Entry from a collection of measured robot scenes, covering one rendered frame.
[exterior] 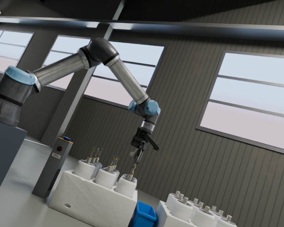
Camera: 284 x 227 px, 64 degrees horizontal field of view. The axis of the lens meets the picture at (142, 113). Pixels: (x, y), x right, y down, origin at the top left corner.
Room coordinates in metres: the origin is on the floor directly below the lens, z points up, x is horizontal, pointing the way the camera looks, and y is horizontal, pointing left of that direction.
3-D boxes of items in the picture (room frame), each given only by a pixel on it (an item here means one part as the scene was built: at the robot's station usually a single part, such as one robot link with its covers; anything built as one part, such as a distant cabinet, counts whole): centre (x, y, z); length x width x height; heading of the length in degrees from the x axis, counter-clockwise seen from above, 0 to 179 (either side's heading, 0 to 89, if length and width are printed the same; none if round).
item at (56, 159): (1.31, 0.34, 0.16); 0.07 x 0.07 x 0.31; 86
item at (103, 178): (1.25, 0.05, 0.16); 0.10 x 0.10 x 0.18
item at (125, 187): (1.24, -0.07, 0.16); 0.10 x 0.10 x 0.18
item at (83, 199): (1.37, 0.04, 0.09); 0.39 x 0.39 x 0.18; 86
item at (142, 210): (1.43, -0.24, 0.06); 0.30 x 0.11 x 0.12; 177
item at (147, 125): (1.36, -0.06, 0.56); 0.08 x 0.08 x 0.05
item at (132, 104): (1.31, 0.02, 0.64); 0.11 x 0.11 x 0.08; 23
